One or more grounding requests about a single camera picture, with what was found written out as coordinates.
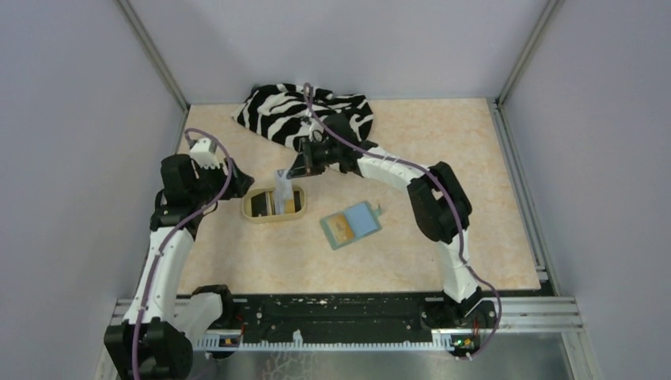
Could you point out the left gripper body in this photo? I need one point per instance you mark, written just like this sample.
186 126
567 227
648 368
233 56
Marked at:
210 181

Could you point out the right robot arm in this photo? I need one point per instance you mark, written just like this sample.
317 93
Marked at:
438 201

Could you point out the dark vip card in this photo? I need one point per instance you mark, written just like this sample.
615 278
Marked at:
258 205
297 201

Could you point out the aluminium front rail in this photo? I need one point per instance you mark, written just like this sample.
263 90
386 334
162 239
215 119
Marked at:
526 315

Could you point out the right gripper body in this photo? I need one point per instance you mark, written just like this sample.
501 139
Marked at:
321 153

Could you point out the dark VIP card lower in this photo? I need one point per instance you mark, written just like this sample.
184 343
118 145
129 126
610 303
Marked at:
258 205

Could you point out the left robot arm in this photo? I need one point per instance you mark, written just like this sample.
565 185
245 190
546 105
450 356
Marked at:
157 293

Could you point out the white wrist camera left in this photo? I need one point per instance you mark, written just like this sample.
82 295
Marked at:
203 152

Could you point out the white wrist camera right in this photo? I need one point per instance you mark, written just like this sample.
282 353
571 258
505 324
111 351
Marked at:
314 129

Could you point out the zebra striped cloth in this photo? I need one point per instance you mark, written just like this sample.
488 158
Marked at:
280 114

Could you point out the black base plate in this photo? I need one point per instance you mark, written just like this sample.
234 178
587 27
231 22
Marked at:
347 318

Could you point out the green card holder wallet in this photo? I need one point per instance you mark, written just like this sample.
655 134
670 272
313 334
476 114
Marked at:
363 218

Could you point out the dark VIP card upper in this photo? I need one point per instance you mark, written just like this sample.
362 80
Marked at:
297 201

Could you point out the white card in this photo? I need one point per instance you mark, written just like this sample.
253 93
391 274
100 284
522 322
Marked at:
283 191

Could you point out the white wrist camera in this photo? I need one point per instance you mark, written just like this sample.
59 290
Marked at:
203 152
314 129

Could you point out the beige oval tray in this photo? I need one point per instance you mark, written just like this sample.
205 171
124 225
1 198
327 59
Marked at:
288 216

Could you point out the yellow card in holder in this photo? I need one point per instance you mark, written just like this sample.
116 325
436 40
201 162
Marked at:
340 228

